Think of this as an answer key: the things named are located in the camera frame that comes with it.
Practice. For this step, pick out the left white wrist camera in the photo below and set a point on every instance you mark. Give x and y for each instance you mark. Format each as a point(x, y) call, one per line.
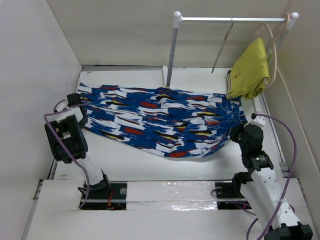
point(60, 106)

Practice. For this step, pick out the white garment rack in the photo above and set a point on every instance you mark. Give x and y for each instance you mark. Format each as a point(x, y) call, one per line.
point(288, 20)

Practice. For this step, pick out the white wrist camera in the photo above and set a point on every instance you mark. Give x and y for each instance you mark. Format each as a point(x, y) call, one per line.
point(258, 120)
point(60, 106)

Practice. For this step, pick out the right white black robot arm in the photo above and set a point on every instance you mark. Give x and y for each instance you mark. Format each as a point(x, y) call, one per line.
point(259, 186)

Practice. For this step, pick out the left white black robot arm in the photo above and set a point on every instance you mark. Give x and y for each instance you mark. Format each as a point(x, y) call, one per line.
point(64, 130)

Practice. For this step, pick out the yellow green shorts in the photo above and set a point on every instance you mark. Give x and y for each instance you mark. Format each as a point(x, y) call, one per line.
point(246, 77)

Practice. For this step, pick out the grey wire hanger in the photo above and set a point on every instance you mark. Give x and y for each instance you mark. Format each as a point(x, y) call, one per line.
point(222, 47)

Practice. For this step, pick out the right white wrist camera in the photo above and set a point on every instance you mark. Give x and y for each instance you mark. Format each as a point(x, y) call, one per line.
point(258, 120)

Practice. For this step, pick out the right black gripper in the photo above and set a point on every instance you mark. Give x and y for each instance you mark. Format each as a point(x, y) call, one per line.
point(235, 131)

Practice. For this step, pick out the blue white red patterned trousers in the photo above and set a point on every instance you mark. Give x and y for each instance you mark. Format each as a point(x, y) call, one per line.
point(166, 122)

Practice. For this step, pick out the beige wooden hanger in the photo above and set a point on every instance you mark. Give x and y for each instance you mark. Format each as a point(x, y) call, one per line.
point(273, 55)

